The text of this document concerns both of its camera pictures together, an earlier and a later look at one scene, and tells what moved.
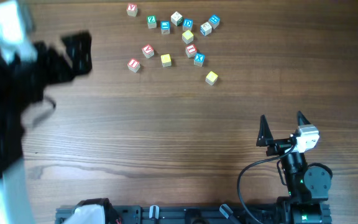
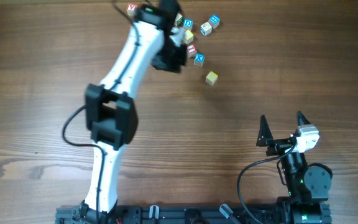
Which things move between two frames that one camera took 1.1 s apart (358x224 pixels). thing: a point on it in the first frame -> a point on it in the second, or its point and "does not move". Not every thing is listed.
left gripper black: x=82 y=60 -> x=174 y=64
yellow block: x=211 y=78 does not move
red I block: x=191 y=50 does not move
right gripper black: x=265 y=139 does not move
